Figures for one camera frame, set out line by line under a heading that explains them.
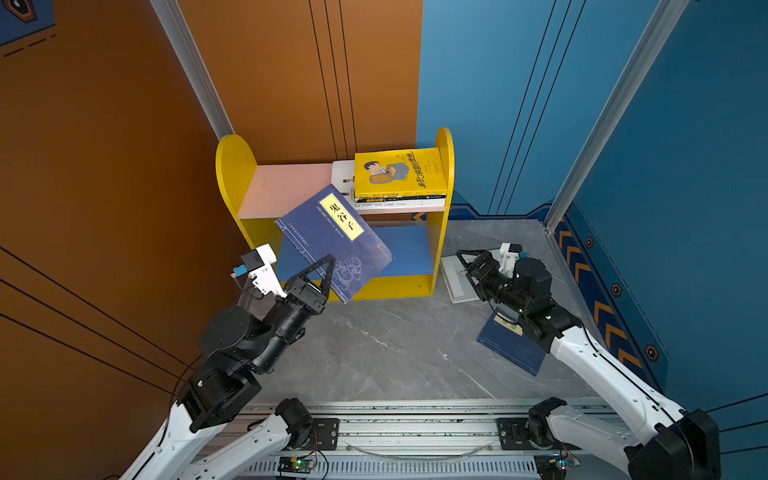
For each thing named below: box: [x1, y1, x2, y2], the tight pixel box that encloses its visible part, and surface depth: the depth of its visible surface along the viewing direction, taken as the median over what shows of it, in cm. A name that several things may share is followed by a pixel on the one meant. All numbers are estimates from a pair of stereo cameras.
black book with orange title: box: [356, 194, 447, 203], surface depth 67 cm
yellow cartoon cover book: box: [354, 147, 447, 199], surface depth 70 cm
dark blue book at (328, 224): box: [274, 184, 395, 304], surface depth 54 cm
